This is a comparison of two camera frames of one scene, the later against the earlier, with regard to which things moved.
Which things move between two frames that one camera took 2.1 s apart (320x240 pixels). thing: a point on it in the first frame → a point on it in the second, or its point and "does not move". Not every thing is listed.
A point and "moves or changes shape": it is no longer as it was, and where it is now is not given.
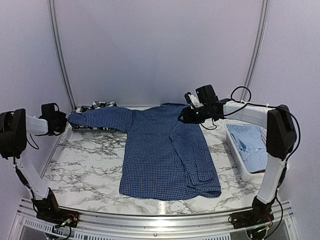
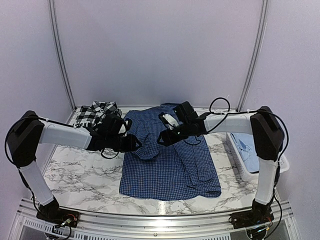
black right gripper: [187, 117] → [167, 136]
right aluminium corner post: [263, 20] does not move
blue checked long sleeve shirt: [160, 158] moves or changes shape
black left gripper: [63, 116] → [130, 145]
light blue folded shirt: [251, 143] does not move
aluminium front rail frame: [28, 225] does not move
